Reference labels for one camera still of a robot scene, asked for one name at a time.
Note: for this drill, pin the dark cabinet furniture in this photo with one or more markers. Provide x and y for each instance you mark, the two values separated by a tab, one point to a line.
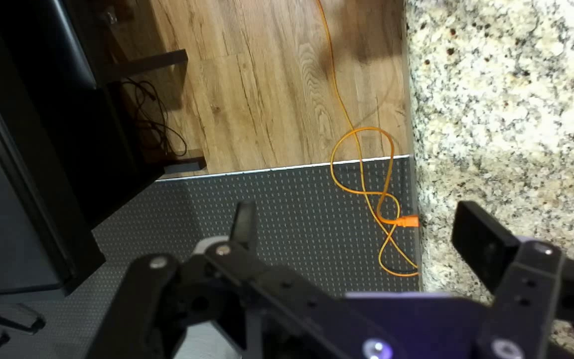
70	147

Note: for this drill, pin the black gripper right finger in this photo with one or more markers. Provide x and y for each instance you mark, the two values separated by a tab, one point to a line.
483	241

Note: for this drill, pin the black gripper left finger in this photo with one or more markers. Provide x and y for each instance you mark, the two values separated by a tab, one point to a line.
244	227

